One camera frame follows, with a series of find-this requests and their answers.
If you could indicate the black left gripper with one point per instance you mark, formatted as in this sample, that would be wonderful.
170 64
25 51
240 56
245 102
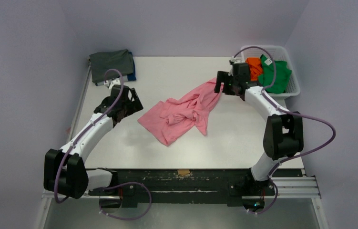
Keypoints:
134 106

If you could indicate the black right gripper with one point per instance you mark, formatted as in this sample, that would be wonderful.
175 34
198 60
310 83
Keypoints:
226 84

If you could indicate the pink t-shirt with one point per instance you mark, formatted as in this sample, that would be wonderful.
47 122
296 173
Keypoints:
169 120

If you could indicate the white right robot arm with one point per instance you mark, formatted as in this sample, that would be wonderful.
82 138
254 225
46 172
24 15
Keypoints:
283 136

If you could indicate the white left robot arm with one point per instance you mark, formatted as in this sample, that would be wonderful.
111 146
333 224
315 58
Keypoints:
64 169

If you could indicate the folded blue t-shirt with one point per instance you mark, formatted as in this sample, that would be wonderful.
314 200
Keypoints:
132 76

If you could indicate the folded white t-shirt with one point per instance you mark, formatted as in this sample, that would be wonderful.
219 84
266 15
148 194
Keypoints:
109 83

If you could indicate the orange t-shirt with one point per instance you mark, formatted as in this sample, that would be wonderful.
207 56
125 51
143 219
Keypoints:
255 67

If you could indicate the folded grey t-shirt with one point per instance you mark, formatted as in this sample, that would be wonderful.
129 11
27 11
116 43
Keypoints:
101 62

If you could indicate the green t-shirt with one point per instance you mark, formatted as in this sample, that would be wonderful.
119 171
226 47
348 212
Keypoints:
283 74

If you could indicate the white plastic basket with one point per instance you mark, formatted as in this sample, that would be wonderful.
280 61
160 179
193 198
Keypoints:
275 53

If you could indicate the brown tape piece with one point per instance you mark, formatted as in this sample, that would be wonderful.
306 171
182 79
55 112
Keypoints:
183 172

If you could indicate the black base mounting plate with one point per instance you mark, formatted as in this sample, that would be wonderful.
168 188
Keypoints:
136 180

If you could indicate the aluminium frame rail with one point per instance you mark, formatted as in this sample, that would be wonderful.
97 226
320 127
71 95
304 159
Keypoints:
283 187

